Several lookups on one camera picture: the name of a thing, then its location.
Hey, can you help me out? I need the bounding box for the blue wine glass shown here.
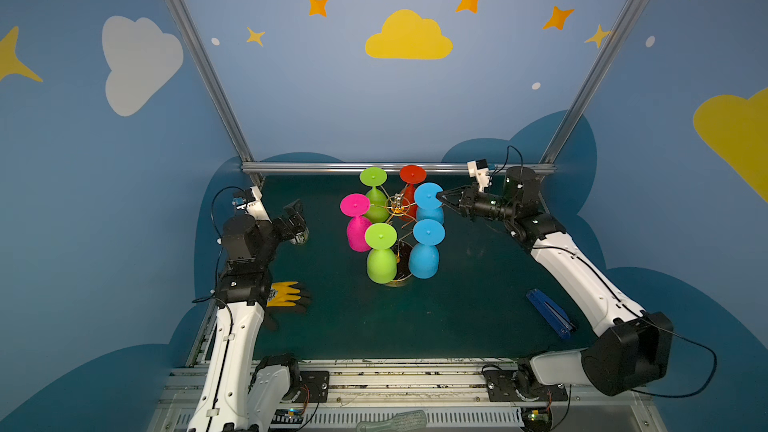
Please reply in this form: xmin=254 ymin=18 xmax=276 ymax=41
xmin=414 ymin=182 xmax=444 ymax=224
xmin=408 ymin=219 xmax=446 ymax=279

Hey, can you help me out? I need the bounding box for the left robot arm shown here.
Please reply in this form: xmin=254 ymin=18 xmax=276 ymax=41
xmin=187 ymin=200 xmax=307 ymax=431

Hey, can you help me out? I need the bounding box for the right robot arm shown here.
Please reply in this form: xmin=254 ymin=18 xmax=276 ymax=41
xmin=436 ymin=166 xmax=673 ymax=399

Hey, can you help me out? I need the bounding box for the red wine glass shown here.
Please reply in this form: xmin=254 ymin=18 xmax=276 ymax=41
xmin=399 ymin=164 xmax=427 ymax=219

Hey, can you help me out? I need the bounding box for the pink wine glass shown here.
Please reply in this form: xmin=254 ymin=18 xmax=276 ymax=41
xmin=340 ymin=193 xmax=372 ymax=252

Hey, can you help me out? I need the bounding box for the back green wine glass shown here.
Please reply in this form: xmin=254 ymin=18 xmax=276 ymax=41
xmin=359 ymin=167 xmax=390 ymax=223

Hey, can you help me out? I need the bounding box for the green wine glass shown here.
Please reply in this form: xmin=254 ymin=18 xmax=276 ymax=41
xmin=359 ymin=167 xmax=390 ymax=223
xmin=365 ymin=223 xmax=397 ymax=284

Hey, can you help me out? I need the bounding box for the front green wine glass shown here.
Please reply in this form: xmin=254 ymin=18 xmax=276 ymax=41
xmin=365 ymin=223 xmax=397 ymax=284

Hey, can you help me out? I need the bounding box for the silver tin can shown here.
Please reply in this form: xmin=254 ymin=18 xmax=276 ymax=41
xmin=290 ymin=227 xmax=309 ymax=245

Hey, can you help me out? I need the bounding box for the yellow black work glove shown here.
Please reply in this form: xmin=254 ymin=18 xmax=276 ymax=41
xmin=266 ymin=281 xmax=312 ymax=313

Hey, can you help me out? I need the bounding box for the blue stapler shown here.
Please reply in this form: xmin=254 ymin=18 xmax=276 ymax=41
xmin=526 ymin=289 xmax=576 ymax=340

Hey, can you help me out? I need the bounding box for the left circuit board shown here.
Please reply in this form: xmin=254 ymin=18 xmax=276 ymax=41
xmin=270 ymin=408 xmax=309 ymax=431

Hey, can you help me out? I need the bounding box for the circuit board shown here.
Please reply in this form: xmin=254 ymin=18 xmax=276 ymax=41
xmin=270 ymin=408 xmax=309 ymax=431
xmin=521 ymin=409 xmax=553 ymax=432

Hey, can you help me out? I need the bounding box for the right circuit board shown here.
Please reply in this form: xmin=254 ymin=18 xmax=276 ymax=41
xmin=521 ymin=409 xmax=553 ymax=432

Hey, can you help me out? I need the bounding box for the clear plastic bottle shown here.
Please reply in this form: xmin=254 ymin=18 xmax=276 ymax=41
xmin=356 ymin=410 xmax=428 ymax=432

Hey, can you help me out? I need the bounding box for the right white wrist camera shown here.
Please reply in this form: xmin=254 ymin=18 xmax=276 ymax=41
xmin=467 ymin=159 xmax=492 ymax=193

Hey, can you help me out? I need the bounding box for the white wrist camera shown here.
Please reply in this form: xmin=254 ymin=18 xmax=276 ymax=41
xmin=232 ymin=186 xmax=270 ymax=221
xmin=467 ymin=159 xmax=492 ymax=193

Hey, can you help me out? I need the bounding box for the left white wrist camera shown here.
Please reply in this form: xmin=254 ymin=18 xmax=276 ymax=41
xmin=232 ymin=186 xmax=270 ymax=221

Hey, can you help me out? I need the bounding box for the gold wire glass rack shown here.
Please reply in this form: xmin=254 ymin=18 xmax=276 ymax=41
xmin=379 ymin=187 xmax=416 ymax=287

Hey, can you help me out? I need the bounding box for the back frame bar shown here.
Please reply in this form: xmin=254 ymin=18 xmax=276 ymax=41
xmin=241 ymin=161 xmax=556 ymax=176

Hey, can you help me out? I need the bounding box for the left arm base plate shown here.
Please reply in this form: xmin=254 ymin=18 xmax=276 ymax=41
xmin=283 ymin=370 xmax=330 ymax=404

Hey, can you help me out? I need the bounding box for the aluminium rail base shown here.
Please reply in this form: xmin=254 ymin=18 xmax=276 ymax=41
xmin=148 ymin=359 xmax=666 ymax=431

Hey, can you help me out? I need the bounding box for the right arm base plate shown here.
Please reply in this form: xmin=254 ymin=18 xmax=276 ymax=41
xmin=481 ymin=368 xmax=569 ymax=402

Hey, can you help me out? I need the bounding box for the right frame post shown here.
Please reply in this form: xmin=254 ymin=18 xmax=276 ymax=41
xmin=533 ymin=0 xmax=670 ymax=186

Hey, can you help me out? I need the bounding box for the frame post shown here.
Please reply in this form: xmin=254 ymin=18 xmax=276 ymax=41
xmin=533 ymin=0 xmax=670 ymax=186
xmin=164 ymin=0 xmax=264 ymax=187

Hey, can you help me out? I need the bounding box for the left frame post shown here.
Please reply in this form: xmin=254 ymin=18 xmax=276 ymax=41
xmin=164 ymin=0 xmax=264 ymax=187

